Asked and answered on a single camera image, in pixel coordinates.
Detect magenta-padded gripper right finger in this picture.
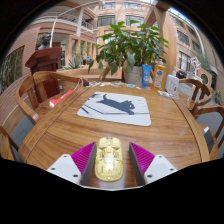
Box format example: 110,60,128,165
128,141,178,187

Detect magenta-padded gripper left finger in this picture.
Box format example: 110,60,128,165
46,141,98,187

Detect yellow computer mouse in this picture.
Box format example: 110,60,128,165
94,136,124,183

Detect white cat-print mouse pad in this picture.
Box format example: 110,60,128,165
76,91,152,127

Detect black box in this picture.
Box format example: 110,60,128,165
203,126,218,155

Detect wooden armchair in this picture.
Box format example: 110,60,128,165
0,125,21,162
15,70,84,125
178,78,213,112
194,104,224,161
99,64,125,83

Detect crumpled clear plastic wrapper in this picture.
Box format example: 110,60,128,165
157,89,175,99

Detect white pump bottle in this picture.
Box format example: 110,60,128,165
164,68,180,96

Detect yellow detergent bottle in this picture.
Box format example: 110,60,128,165
151,59,167,92

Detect blue tube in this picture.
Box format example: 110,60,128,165
141,63,152,90

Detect spiky green agave plant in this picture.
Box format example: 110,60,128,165
64,54,84,70

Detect white outdoor sculpture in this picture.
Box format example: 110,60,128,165
189,56,203,80

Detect green plant in white pot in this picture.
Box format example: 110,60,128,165
87,19,170,86

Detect dark bust statue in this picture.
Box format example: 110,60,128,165
37,32,53,51

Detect red bag with white handles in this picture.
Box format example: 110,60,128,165
49,78,84,109

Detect dark red wooden pedestal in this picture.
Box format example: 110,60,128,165
25,46,64,103

